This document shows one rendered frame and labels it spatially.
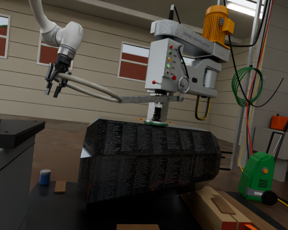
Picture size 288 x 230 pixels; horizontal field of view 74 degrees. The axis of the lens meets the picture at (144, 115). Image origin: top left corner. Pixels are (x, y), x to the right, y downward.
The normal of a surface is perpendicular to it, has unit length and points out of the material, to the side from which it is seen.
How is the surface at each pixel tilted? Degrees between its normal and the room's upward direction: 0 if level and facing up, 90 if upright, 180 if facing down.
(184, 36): 90
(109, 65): 90
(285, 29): 90
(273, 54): 90
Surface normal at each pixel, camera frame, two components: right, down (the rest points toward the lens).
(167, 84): 0.62, 0.13
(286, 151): 0.26, 0.09
